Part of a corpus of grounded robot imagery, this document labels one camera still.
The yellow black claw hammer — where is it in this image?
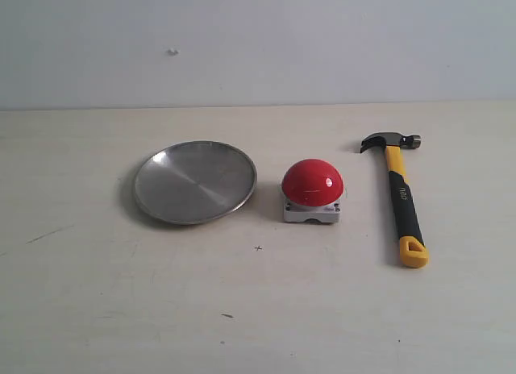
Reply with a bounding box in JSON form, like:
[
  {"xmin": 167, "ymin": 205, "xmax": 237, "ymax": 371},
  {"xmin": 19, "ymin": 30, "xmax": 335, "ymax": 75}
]
[{"xmin": 360, "ymin": 132, "xmax": 429, "ymax": 268}]

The red dome push button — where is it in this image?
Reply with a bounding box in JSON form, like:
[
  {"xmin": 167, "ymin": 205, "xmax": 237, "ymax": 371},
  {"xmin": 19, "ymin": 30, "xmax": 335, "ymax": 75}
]
[{"xmin": 281, "ymin": 159, "xmax": 345, "ymax": 224}]

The round stainless steel plate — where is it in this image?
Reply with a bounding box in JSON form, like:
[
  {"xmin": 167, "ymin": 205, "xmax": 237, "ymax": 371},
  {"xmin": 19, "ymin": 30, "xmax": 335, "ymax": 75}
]
[{"xmin": 132, "ymin": 140, "xmax": 257, "ymax": 226}]

